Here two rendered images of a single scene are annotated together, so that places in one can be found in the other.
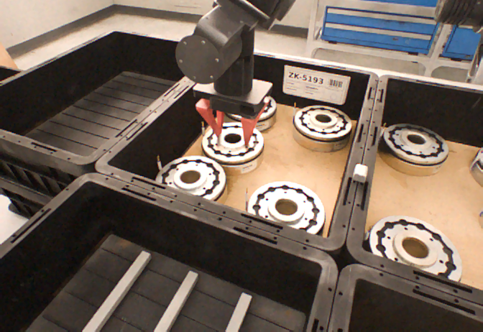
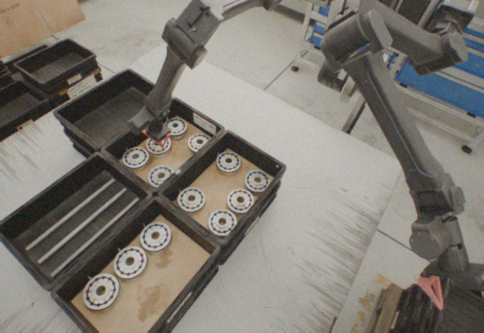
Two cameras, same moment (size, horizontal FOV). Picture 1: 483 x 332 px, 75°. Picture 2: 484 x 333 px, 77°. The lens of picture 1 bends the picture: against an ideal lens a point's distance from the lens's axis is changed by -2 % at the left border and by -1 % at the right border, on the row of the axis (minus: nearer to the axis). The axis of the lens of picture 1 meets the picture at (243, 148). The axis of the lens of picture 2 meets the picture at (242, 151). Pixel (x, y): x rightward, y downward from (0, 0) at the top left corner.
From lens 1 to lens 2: 0.86 m
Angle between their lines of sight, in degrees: 14
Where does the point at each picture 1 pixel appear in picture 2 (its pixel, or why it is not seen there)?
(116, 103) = (122, 108)
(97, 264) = (98, 179)
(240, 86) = (155, 130)
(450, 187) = (231, 182)
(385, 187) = (207, 176)
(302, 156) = (185, 155)
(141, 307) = (107, 194)
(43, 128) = (89, 116)
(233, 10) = (146, 114)
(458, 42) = (406, 73)
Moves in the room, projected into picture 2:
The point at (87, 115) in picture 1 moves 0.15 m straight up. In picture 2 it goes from (108, 112) to (99, 87)
